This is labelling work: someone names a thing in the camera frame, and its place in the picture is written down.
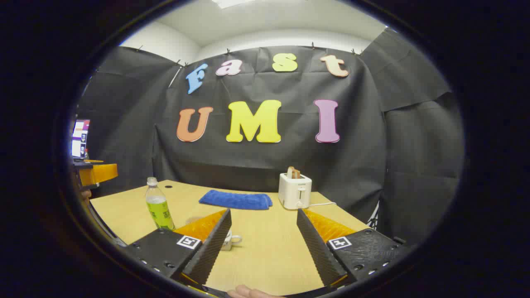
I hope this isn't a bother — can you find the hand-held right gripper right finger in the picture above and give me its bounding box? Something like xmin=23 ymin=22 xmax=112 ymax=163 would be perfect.
xmin=296 ymin=208 xmax=409 ymax=288

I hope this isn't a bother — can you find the computer monitor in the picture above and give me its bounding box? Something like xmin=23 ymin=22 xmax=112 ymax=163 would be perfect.
xmin=71 ymin=119 xmax=91 ymax=159

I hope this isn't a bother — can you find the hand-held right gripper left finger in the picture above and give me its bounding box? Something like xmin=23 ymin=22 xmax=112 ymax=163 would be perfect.
xmin=123 ymin=208 xmax=233 ymax=290

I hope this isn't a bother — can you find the black tripod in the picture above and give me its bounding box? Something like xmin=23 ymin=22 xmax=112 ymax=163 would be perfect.
xmin=366 ymin=202 xmax=381 ymax=230

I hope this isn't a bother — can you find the white teacup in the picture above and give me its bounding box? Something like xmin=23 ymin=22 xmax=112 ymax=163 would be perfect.
xmin=222 ymin=230 xmax=243 ymax=251

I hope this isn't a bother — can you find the blue folded towel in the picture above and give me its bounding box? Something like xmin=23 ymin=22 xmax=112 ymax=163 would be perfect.
xmin=199 ymin=190 xmax=273 ymax=210

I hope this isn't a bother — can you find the white toaster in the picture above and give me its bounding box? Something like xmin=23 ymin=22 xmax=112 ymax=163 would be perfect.
xmin=278 ymin=172 xmax=312 ymax=210

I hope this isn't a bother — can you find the black backdrop cloth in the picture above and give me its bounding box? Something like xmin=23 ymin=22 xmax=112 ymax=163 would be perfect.
xmin=77 ymin=28 xmax=464 ymax=249

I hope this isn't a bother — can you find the green label water bottle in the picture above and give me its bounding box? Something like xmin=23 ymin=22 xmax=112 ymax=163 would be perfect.
xmin=145 ymin=177 xmax=176 ymax=231

